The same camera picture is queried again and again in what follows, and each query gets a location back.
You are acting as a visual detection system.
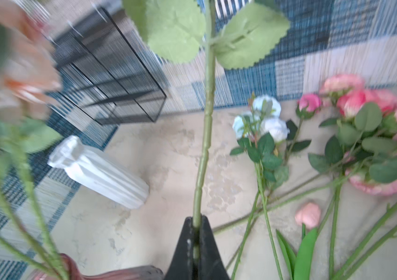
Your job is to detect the black wire mesh shelf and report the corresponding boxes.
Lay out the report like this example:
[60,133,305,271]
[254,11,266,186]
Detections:
[52,7,167,126]

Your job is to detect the green leafy flower stem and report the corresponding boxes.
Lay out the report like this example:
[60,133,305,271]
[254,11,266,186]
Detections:
[122,1,290,234]

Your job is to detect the white blue rose spray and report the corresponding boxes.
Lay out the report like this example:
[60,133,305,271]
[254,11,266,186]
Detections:
[229,94,313,280]

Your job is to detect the pink ribbed glass vase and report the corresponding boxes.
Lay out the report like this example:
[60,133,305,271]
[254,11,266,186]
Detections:
[26,253,166,280]

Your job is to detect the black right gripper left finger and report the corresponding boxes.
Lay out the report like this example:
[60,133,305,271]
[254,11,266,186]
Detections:
[165,217,198,280]

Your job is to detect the white ribbed ceramic vase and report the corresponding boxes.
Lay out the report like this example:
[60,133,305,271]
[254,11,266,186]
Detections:
[48,135,149,210]

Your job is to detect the pile of artificial flowers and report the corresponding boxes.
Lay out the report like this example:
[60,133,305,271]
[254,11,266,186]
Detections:
[217,74,397,280]

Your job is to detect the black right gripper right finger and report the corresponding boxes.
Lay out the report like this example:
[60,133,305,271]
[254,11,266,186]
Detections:
[198,215,230,280]

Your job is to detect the pink tulip stem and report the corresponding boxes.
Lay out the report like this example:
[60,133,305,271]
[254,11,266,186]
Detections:
[276,203,322,280]

